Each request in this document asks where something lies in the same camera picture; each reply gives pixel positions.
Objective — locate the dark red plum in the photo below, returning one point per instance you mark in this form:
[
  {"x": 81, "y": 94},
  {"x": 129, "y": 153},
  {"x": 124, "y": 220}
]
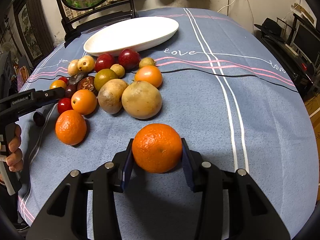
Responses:
[
  {"x": 129, "y": 59},
  {"x": 104, "y": 61}
]

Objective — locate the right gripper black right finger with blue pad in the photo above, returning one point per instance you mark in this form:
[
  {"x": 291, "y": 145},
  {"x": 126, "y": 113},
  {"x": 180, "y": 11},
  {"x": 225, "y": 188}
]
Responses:
[{"x": 251, "y": 214}]

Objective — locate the black hat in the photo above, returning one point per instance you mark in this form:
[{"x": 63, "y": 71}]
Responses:
[{"x": 270, "y": 27}]

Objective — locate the large orange mandarin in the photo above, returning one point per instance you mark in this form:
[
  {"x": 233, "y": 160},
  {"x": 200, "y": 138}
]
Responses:
[{"x": 157, "y": 148}]

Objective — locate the dark purple small plum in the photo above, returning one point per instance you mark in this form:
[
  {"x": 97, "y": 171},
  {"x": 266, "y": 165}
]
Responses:
[{"x": 70, "y": 90}]

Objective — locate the red cherry tomato front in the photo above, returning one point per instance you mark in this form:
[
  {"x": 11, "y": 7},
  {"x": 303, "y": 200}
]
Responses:
[{"x": 63, "y": 105}]

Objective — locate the smooth orange fruit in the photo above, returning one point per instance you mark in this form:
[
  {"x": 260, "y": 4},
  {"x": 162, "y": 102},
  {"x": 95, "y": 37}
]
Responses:
[
  {"x": 84, "y": 101},
  {"x": 150, "y": 74}
]

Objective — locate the computer monitor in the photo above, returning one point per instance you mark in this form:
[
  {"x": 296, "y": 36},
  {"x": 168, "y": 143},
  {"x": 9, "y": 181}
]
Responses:
[{"x": 306, "y": 39}]

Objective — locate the dark wrinkled passion fruit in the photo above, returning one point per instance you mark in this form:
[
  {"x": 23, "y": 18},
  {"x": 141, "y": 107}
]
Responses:
[{"x": 88, "y": 84}]

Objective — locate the small orange tomato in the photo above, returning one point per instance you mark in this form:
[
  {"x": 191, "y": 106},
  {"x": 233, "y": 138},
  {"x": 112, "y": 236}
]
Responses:
[{"x": 57, "y": 84}]

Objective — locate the red cherry tomato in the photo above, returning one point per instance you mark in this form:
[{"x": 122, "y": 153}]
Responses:
[
  {"x": 64, "y": 79},
  {"x": 63, "y": 105}
]

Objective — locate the black screen stand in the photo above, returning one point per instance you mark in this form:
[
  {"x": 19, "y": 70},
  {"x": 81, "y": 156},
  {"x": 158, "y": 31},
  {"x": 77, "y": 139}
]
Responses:
[{"x": 116, "y": 12}]

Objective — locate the smooth orange fruit front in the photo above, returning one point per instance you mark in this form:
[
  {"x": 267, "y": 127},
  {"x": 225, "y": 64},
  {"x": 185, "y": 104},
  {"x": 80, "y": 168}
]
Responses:
[{"x": 84, "y": 101}]

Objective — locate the beige round fruit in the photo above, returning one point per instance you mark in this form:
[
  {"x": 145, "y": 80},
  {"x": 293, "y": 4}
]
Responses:
[{"x": 86, "y": 64}]

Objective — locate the dark framed picture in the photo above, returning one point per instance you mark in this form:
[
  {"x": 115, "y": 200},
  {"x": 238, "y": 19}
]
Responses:
[{"x": 26, "y": 33}]

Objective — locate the red cherry tomato back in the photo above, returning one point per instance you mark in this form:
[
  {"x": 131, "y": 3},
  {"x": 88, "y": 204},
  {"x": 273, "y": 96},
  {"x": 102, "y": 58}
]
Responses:
[{"x": 64, "y": 79}]

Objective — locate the green yellow round fruit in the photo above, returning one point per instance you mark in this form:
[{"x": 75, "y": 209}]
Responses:
[{"x": 102, "y": 77}]

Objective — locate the white oval plate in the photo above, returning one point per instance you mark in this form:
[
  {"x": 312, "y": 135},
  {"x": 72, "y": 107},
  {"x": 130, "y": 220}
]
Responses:
[{"x": 138, "y": 34}]

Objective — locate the small yellow longan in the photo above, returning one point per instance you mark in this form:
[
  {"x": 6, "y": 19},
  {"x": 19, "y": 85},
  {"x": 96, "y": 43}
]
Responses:
[
  {"x": 119, "y": 70},
  {"x": 147, "y": 61}
]

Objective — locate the smooth orange fruit back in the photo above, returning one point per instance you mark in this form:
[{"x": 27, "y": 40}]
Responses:
[{"x": 150, "y": 74}]

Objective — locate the dark purple fruit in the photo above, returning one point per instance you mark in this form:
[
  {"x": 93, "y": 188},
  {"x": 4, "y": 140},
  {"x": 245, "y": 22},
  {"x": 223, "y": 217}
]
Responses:
[{"x": 75, "y": 79}]

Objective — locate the tan purple-striped pepino melon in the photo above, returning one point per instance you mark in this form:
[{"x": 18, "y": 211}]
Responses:
[{"x": 109, "y": 96}]

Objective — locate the large tan melon fruit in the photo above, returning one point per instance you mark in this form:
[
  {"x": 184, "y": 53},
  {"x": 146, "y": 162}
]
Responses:
[{"x": 141, "y": 100}]

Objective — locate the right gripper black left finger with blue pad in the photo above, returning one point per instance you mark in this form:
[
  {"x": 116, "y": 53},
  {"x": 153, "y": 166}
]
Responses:
[{"x": 64, "y": 215}]

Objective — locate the pale beige fruit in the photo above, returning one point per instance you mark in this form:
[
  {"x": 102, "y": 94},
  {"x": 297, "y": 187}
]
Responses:
[{"x": 73, "y": 67}]

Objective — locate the person's left hand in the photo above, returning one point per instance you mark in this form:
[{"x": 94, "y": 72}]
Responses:
[{"x": 14, "y": 160}]

